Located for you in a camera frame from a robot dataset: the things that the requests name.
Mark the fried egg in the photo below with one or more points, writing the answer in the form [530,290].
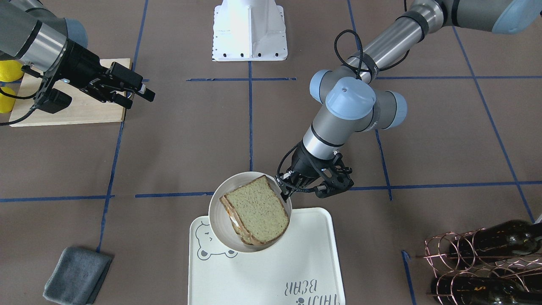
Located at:
[236,222]

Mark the yellow lemon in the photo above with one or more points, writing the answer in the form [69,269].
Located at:
[10,71]
[7,103]

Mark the cream bear tray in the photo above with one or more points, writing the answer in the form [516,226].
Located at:
[302,268]

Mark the middle green wine bottle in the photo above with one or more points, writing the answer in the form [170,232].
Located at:
[470,290]

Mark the white round plate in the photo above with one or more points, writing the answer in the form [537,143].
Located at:
[220,221]

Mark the green wine bottle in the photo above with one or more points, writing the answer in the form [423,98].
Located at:
[470,290]
[511,239]

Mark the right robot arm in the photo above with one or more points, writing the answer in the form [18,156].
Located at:
[49,49]

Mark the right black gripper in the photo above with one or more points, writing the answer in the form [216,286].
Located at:
[79,64]

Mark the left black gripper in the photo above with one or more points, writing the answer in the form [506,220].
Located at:
[303,164]

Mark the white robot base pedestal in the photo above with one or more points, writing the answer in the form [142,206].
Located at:
[249,30]

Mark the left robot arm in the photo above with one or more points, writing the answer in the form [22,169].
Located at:
[350,105]

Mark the copper wire bottle rack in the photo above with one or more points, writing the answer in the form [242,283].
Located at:
[523,270]

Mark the grey folded cloth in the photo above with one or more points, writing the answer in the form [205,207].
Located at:
[77,277]

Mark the wooden cutting board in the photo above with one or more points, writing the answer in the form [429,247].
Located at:
[82,110]

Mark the front green wine bottle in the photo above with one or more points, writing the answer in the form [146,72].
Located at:
[511,239]

